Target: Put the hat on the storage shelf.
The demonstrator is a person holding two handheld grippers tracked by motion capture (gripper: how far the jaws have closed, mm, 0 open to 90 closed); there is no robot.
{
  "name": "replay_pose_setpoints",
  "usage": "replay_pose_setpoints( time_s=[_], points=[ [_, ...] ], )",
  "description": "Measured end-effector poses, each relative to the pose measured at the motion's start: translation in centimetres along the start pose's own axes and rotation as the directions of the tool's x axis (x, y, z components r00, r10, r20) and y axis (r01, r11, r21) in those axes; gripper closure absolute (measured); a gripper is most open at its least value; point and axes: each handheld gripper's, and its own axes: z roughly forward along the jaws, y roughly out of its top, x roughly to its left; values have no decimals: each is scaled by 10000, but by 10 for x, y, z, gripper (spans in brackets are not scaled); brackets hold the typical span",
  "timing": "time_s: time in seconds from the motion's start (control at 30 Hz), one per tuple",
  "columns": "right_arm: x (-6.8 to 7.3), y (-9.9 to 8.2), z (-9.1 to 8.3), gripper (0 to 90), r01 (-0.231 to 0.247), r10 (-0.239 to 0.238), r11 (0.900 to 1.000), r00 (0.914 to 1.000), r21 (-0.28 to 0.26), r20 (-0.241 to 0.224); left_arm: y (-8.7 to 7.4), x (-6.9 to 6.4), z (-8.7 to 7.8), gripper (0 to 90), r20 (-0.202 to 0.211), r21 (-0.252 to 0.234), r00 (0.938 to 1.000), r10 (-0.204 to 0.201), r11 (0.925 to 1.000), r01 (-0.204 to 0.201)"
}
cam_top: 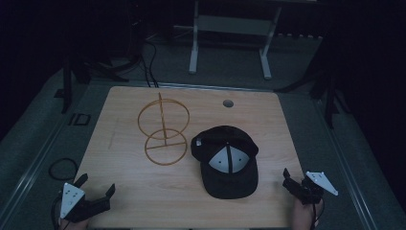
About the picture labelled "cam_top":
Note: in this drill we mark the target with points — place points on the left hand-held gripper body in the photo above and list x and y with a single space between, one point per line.
72 200

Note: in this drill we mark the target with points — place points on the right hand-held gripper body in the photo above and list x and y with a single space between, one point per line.
311 188

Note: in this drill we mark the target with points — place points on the black baseball cap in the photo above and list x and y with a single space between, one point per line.
229 182

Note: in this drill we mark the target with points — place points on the person's left hand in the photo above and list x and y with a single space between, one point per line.
74 225

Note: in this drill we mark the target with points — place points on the person's right hand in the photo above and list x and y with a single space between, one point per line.
303 217

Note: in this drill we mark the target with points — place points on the black tripod stand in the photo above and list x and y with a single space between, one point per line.
66 89
330 96

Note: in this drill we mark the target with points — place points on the black rectangular floor bracket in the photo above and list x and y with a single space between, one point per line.
79 119

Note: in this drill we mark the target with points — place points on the white metal desk frame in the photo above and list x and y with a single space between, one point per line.
233 25

